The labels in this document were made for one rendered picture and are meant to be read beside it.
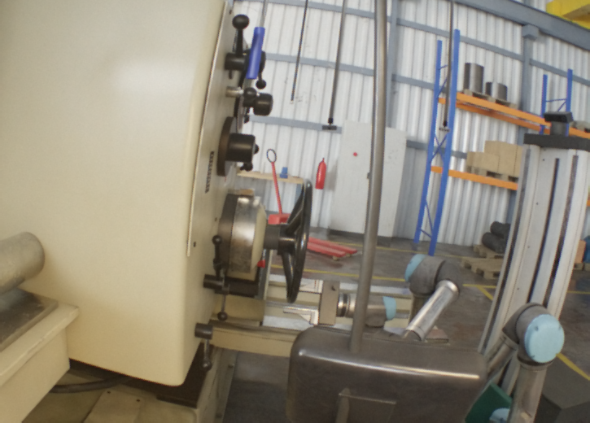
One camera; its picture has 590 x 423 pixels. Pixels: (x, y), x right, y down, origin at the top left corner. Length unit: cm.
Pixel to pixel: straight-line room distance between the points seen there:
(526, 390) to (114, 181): 114
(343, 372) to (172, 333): 36
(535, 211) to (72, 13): 157
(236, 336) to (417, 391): 146
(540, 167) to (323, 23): 775
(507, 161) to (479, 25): 333
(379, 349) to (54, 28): 88
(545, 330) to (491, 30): 936
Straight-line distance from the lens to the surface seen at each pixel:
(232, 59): 91
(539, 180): 166
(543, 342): 116
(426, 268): 159
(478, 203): 967
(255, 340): 208
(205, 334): 104
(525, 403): 128
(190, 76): 81
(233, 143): 105
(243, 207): 127
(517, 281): 170
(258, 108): 123
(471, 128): 956
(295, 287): 121
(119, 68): 86
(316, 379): 73
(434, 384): 71
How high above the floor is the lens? 159
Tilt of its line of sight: 8 degrees down
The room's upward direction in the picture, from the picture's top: 8 degrees clockwise
